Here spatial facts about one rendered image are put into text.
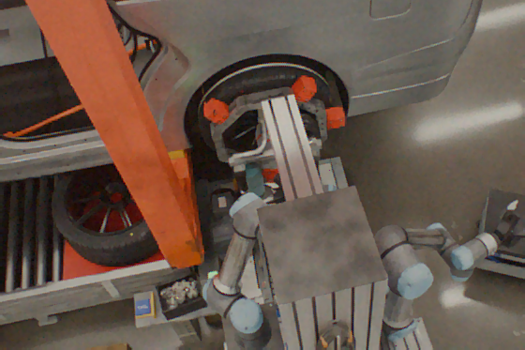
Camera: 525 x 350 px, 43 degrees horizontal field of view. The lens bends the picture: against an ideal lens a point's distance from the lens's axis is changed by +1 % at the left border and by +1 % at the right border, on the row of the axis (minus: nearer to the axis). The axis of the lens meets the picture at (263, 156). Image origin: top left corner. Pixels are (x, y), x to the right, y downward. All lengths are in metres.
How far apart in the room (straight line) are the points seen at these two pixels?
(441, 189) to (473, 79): 0.86
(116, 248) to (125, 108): 1.34
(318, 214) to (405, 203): 2.37
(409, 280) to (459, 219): 1.81
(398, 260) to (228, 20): 1.16
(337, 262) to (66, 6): 0.97
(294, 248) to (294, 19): 1.38
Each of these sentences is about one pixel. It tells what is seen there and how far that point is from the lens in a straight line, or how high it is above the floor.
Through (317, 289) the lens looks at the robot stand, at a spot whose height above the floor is 2.03.
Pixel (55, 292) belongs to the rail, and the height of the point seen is 0.36.
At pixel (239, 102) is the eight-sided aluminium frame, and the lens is 2.93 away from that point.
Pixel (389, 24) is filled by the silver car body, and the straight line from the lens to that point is 2.88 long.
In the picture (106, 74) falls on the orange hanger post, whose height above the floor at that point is 1.93.
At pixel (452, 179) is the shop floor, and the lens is 4.03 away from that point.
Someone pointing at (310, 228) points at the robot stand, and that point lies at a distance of 1.55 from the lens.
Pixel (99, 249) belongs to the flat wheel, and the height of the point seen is 0.49.
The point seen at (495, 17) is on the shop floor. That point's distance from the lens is 4.88.
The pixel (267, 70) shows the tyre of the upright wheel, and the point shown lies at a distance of 2.95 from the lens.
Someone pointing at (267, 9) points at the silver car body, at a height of 1.56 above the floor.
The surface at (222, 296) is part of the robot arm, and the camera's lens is 2.57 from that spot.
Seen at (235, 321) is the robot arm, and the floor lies 1.05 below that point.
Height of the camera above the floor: 3.41
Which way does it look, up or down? 56 degrees down
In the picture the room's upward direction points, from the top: 11 degrees counter-clockwise
